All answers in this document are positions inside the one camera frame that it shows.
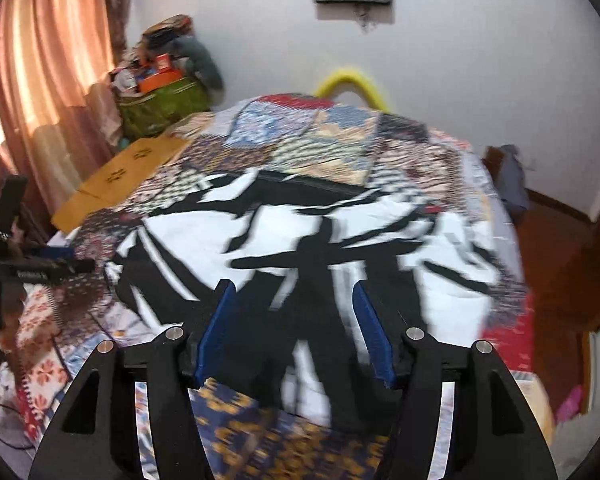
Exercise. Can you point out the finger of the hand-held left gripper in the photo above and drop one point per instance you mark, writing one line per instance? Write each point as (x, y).
(72, 267)
(57, 251)

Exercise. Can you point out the pink cloth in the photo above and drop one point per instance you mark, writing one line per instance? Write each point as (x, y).
(570, 405)

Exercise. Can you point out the black and white patterned shirt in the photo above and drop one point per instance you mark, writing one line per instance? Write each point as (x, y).
(280, 220)

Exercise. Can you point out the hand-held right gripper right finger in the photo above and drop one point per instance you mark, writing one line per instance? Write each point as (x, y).
(375, 342)

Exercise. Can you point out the yellow foam tube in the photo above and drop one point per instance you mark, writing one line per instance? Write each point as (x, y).
(350, 77)

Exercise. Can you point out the pink curtain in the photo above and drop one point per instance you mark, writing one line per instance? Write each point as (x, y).
(40, 85)

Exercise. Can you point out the pile of mixed clutter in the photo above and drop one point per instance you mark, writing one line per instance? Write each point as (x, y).
(150, 45)

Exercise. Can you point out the bamboo lap desk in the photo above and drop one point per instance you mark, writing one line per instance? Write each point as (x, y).
(125, 165)

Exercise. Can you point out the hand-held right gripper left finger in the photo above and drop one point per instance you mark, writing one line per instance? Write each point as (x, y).
(215, 337)

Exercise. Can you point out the green storage bag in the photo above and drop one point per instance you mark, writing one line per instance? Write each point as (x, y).
(165, 107)

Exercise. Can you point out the brown patterned curtain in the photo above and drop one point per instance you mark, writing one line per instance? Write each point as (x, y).
(117, 15)

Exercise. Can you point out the blue orange patterned cloth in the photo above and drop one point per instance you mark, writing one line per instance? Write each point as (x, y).
(280, 440)

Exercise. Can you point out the grey bag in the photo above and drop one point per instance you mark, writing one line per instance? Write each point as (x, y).
(512, 180)

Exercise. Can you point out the grey cloth bundle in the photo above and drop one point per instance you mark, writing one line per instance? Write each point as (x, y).
(202, 60)

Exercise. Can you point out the person's left forearm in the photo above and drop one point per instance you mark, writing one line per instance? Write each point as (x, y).
(14, 200)

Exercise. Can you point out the orange box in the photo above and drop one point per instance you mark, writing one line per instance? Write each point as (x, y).
(160, 80)

